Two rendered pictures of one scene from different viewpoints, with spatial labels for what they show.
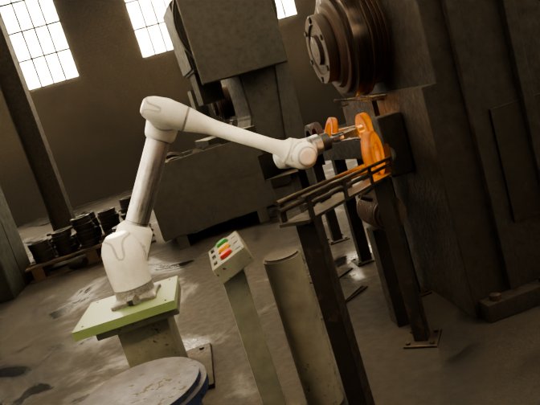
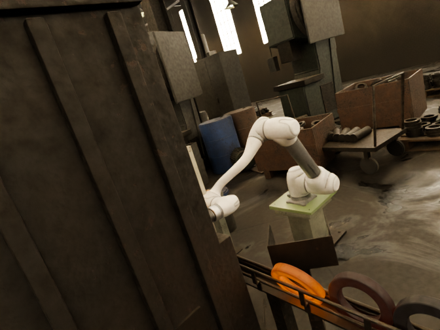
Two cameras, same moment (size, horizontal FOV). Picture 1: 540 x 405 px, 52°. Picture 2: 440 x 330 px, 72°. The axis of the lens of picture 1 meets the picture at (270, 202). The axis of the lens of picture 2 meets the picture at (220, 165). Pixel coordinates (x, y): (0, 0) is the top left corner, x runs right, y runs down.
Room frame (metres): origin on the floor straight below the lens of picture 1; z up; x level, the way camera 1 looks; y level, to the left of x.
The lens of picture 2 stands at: (3.73, -1.02, 1.40)
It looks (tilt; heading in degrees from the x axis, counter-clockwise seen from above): 14 degrees down; 147
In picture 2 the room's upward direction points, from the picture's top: 18 degrees counter-clockwise
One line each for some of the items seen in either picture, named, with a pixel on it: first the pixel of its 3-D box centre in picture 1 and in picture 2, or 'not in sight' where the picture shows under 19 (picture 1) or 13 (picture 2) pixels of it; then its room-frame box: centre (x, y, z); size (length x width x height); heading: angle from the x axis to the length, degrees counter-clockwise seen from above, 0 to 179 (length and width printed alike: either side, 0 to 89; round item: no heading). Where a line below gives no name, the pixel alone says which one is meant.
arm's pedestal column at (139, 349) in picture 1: (155, 347); (308, 224); (2.15, 0.62, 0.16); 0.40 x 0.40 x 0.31; 5
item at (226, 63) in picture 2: not in sight; (226, 102); (-1.69, 3.11, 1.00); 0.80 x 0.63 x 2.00; 12
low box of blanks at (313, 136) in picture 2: not in sight; (294, 145); (0.90, 2.05, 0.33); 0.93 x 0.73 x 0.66; 14
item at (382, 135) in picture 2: not in sight; (347, 126); (1.58, 2.28, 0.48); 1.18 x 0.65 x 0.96; 177
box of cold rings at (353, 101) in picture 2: not in sight; (381, 104); (1.25, 3.75, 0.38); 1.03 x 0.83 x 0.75; 10
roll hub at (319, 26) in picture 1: (321, 49); not in sight; (2.34, -0.39, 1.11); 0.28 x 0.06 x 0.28; 7
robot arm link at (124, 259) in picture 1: (124, 259); (298, 180); (2.16, 0.62, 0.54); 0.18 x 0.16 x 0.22; 8
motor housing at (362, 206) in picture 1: (393, 260); not in sight; (2.00, -0.39, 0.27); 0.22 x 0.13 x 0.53; 7
